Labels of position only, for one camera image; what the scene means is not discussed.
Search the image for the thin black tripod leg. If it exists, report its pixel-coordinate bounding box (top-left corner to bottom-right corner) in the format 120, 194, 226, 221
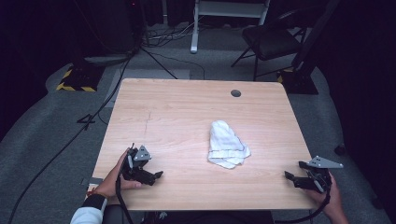
139, 46, 179, 80

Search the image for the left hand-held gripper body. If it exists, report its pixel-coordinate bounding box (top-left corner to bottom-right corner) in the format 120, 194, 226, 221
120, 143, 153, 183

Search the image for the black yellow striped stand base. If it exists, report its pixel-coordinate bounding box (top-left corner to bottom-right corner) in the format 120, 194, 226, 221
55, 64, 106, 92

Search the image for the white metal stand frame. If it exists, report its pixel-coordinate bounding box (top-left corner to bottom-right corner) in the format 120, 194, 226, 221
190, 0, 271, 54

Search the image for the small black floor caster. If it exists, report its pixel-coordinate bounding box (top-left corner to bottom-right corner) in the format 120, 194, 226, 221
333, 143, 347, 156

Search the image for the hand-held gripper black cable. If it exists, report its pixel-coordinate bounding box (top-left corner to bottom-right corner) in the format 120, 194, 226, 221
274, 183, 332, 224
115, 154, 135, 224

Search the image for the dark equipment cabinet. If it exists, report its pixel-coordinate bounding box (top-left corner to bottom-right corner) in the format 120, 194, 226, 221
81, 0, 146, 64

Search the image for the black folding chair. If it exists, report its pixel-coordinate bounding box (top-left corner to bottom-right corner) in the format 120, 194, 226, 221
231, 7, 312, 82

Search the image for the right hand-held gripper black cable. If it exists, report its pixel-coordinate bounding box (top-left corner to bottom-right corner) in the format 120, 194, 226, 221
274, 183, 332, 224

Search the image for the person's right hand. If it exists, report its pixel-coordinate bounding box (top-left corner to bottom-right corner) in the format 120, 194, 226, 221
306, 173, 344, 219

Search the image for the grey tape piece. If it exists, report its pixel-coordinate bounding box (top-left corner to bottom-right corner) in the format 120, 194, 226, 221
81, 176, 105, 187

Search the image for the person's dark clothing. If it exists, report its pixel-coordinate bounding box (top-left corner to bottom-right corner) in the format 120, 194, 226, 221
141, 210, 276, 224

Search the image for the white towel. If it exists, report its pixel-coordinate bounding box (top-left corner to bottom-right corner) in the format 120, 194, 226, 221
206, 119, 252, 170

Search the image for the left hand-held gripper black cable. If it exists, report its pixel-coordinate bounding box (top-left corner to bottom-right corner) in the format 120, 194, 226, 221
115, 154, 135, 224

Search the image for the thin black floor cable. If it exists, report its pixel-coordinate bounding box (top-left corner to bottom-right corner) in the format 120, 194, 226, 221
148, 49, 206, 80

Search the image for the long black floor cable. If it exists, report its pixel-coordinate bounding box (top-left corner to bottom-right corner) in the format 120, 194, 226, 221
7, 57, 134, 224

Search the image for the bundle of floor cables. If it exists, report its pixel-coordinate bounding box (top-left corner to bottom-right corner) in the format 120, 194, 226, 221
144, 20, 200, 49

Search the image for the black stand with striped base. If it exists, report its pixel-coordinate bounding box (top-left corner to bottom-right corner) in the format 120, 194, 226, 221
276, 0, 342, 95

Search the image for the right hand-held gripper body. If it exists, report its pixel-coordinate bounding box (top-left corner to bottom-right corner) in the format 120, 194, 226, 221
298, 155, 344, 194

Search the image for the black left wristband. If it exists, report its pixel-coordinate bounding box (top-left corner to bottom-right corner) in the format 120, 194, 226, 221
81, 193, 108, 212

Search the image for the person's left hand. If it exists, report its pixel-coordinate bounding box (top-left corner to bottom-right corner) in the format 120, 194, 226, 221
93, 148, 143, 200

